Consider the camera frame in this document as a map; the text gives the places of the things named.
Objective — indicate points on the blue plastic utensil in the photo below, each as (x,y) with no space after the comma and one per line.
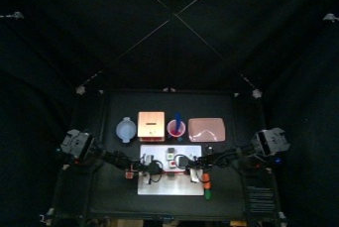
(177,120)

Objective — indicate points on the dark square sushi piece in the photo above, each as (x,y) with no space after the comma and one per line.
(170,150)

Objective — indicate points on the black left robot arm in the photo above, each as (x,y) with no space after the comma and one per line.
(81,145)

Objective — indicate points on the white cutting board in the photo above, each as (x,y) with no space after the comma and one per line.
(169,186)

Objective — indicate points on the white oblong plastic piece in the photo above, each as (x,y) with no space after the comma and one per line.
(193,175)

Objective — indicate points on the small orange red block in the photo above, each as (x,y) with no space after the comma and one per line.
(129,174)

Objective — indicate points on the metal frame clamp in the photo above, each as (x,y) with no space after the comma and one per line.
(256,93)
(16,15)
(80,89)
(329,17)

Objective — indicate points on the wooden box with slot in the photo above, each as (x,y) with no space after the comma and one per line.
(150,124)

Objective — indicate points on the white sushi piece red centre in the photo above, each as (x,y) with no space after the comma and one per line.
(172,164)

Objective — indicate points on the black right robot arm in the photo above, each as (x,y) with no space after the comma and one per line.
(268,141)

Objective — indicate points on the red plastic cup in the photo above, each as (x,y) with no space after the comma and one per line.
(174,132)

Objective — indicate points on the green toy carrot top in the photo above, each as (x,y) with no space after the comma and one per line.
(206,194)

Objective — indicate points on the orange toy carrot body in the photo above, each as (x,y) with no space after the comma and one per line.
(205,179)

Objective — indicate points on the black sheet with white print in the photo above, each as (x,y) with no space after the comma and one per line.
(260,199)

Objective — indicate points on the pink rectangular tray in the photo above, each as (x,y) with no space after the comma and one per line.
(205,129)

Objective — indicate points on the white sushi piece green centre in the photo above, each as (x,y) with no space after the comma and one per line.
(168,156)

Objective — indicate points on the light blue bowl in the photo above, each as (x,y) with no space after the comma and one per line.
(125,130)

